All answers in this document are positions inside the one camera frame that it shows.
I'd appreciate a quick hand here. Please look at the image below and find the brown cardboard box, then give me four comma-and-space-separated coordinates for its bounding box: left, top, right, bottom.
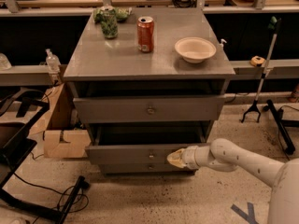
30, 84, 91, 159

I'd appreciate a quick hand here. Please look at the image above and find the black floor cable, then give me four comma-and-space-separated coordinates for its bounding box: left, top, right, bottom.
12, 171, 91, 224

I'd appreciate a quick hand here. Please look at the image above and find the grey top drawer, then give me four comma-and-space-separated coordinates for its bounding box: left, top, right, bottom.
73, 95, 224, 123

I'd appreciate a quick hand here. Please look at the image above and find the white paper bowl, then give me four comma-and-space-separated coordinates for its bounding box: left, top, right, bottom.
175, 37, 217, 63

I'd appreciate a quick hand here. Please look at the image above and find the orange soda can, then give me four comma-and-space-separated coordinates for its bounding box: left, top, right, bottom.
137, 16, 154, 52

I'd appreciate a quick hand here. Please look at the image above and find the grey drawer cabinet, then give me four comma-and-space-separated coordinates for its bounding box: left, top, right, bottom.
64, 8, 235, 175

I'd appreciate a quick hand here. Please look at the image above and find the grey drawer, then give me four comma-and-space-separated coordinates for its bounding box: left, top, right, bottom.
73, 95, 224, 123
86, 121, 209, 165

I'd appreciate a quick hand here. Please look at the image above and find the black metal stand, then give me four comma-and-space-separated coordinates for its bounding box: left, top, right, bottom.
0, 88, 89, 224

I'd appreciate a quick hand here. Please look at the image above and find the green glass jar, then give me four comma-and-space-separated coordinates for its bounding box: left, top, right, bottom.
100, 6, 118, 39

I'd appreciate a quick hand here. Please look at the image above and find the clear sanitizer bottle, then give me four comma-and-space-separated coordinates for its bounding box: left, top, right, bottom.
46, 49, 61, 72

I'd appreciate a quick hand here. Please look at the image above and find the reacher grabber tool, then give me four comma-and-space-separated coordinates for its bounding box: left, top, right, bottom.
241, 16, 281, 122

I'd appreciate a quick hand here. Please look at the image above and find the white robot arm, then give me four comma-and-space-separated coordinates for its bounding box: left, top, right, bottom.
167, 138, 299, 224

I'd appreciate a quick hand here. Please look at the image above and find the small white pump bottle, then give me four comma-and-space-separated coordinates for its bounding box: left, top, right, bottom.
220, 38, 227, 49

